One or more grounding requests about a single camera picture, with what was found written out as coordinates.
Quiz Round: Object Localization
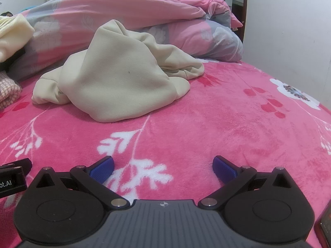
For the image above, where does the pink floral duvet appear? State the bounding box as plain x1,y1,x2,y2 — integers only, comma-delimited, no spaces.
8,0,244,81

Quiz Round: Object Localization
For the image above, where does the cream knit sweater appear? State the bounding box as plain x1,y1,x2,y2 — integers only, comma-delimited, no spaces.
0,14,35,62

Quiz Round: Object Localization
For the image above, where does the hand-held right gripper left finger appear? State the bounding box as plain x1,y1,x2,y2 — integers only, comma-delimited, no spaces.
31,156,130,210

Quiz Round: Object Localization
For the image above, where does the beige zip hoodie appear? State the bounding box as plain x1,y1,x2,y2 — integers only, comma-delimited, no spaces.
31,19,205,123

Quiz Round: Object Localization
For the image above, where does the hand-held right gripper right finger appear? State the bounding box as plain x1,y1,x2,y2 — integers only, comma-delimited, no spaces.
199,156,298,210

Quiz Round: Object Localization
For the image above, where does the pink checked cloth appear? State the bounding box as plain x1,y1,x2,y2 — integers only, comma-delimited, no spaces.
0,71,23,111

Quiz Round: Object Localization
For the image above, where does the dark cloth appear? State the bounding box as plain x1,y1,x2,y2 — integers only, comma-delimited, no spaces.
0,47,27,72

